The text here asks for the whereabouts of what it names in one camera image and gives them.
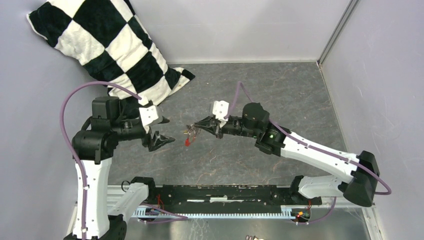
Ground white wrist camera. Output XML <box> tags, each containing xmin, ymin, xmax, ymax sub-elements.
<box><xmin>211</xmin><ymin>100</ymin><xmax>230</xmax><ymax>128</ymax></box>
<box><xmin>139</xmin><ymin>105</ymin><xmax>164</xmax><ymax>133</ymax></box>

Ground black white checkered pillow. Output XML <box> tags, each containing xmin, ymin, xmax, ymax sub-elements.
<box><xmin>27</xmin><ymin>0</ymin><xmax>195</xmax><ymax>105</ymax></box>

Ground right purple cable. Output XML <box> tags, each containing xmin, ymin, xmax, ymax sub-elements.
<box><xmin>225</xmin><ymin>81</ymin><xmax>392</xmax><ymax>226</ymax></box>

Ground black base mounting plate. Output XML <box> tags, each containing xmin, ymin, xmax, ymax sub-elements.
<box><xmin>145</xmin><ymin>185</ymin><xmax>323</xmax><ymax>214</ymax></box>

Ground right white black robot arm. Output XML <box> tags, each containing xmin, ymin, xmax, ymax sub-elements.
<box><xmin>193</xmin><ymin>101</ymin><xmax>380</xmax><ymax>207</ymax></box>

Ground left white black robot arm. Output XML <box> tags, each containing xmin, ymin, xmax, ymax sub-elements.
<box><xmin>67</xmin><ymin>96</ymin><xmax>174</xmax><ymax>240</ymax></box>

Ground corner aluminium post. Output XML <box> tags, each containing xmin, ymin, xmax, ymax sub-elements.
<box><xmin>316</xmin><ymin>0</ymin><xmax>361</xmax><ymax>68</ymax></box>

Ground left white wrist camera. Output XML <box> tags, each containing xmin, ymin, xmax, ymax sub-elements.
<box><xmin>139</xmin><ymin>105</ymin><xmax>164</xmax><ymax>133</ymax></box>

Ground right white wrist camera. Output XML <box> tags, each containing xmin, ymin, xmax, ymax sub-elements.
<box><xmin>211</xmin><ymin>100</ymin><xmax>230</xmax><ymax>128</ymax></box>

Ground slotted white cable duct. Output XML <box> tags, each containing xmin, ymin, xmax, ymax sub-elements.
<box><xmin>131</xmin><ymin>206</ymin><xmax>296</xmax><ymax>220</ymax></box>

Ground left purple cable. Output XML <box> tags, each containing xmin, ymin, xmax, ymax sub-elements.
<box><xmin>59</xmin><ymin>81</ymin><xmax>189</xmax><ymax>240</ymax></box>

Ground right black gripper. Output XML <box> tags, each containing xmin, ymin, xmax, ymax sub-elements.
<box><xmin>194</xmin><ymin>115</ymin><xmax>259</xmax><ymax>140</ymax></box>

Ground purple cable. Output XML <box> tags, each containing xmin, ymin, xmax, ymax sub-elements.
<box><xmin>59</xmin><ymin>81</ymin><xmax>189</xmax><ymax>240</ymax></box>
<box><xmin>225</xmin><ymin>81</ymin><xmax>392</xmax><ymax>226</ymax></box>

